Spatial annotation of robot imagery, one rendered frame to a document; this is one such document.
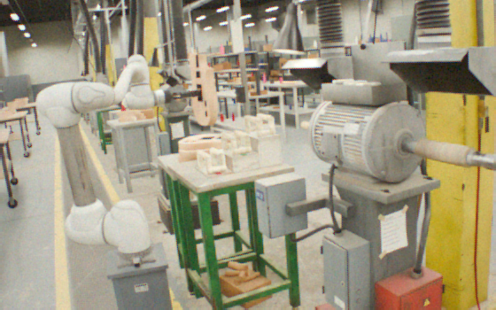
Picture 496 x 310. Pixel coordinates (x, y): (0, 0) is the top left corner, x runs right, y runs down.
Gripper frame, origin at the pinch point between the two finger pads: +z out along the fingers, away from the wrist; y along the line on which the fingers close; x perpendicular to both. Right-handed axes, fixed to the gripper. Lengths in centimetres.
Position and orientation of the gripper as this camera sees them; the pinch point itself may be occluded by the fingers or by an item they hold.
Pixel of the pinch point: (198, 93)
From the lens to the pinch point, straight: 247.5
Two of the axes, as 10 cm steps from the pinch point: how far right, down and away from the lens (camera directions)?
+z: 9.2, -1.4, 3.6
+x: -0.8, -9.8, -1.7
